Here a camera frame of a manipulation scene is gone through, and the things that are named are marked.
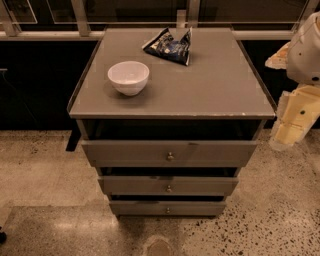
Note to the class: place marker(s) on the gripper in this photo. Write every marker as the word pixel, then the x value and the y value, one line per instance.
pixel 306 55

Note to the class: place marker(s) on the grey drawer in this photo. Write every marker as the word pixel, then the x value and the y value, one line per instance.
pixel 168 153
pixel 168 208
pixel 167 185

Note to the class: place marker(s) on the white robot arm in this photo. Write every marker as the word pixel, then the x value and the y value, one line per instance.
pixel 301 56

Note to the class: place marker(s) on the grey top drawer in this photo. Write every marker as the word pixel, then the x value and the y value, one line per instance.
pixel 168 153

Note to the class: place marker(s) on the grey drawer cabinet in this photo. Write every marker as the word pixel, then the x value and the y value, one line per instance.
pixel 217 97

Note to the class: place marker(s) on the grey bottom drawer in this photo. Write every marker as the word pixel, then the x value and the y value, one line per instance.
pixel 168 208

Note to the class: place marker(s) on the blue crumpled chip bag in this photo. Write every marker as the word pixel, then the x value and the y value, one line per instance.
pixel 166 47

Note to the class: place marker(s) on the white ceramic bowl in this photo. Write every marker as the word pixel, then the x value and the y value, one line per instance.
pixel 129 77

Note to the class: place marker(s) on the metal window railing frame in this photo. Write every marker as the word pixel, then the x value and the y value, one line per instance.
pixel 18 20

